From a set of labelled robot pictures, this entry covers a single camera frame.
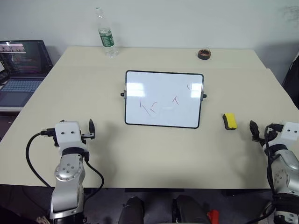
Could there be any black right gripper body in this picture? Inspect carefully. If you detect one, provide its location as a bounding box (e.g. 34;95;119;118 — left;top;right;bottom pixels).
251;133;268;147

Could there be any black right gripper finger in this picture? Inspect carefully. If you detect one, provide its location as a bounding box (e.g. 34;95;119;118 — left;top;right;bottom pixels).
249;119;260;136

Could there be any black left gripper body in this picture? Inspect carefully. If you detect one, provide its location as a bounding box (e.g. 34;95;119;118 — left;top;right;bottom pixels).
80;131;96;141

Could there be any yellow and black eraser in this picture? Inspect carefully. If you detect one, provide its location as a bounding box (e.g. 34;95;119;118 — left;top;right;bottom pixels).
221;112;238;131

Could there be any black chair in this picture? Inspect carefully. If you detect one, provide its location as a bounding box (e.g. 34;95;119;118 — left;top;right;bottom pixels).
281;49;299;106

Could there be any open dark laptop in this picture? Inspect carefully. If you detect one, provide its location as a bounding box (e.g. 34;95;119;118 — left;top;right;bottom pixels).
0;40;54;108

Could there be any small black-framed whiteboard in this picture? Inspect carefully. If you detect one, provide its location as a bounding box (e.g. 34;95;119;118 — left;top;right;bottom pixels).
120;70;207;129

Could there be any dark rounded shape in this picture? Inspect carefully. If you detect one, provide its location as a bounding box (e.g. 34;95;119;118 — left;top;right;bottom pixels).
117;196;146;224

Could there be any clear green-label plastic bottle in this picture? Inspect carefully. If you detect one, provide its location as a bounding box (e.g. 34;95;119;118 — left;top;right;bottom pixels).
94;7;120;59

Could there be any small red object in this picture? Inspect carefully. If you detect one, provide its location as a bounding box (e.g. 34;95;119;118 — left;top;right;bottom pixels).
207;209;220;224

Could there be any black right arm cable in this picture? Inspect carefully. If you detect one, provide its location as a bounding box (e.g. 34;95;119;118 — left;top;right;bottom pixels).
263;122;285;191

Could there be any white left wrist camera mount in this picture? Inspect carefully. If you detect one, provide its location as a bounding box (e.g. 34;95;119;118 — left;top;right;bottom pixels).
54;120;87;153

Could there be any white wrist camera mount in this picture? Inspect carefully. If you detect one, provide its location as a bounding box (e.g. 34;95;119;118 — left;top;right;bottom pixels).
278;120;299;141
54;120;87;153

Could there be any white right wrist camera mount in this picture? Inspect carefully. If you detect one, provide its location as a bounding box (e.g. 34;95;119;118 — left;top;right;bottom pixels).
278;120;299;141

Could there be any brown round coil ring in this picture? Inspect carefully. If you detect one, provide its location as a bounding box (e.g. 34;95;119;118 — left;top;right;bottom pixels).
197;49;212;60

